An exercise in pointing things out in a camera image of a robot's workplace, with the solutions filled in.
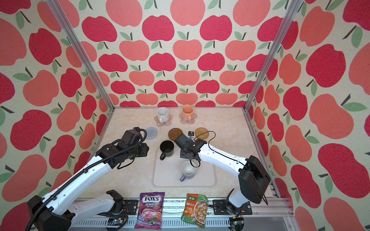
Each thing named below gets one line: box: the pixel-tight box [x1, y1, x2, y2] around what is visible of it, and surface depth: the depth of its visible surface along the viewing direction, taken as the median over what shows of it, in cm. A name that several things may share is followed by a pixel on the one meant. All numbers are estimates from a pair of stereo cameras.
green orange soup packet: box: [181, 193, 209, 229], surface depth 74 cm
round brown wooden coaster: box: [168, 127, 184, 141], surface depth 106 cm
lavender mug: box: [179, 160, 198, 182], surface depth 82 cm
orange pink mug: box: [181, 105, 194, 121], surface depth 110 cm
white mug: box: [156, 106, 170, 124], surface depth 110 cm
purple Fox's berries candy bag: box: [133, 191, 165, 231], surface depth 73 cm
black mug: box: [159, 140, 175, 161], surface depth 90 cm
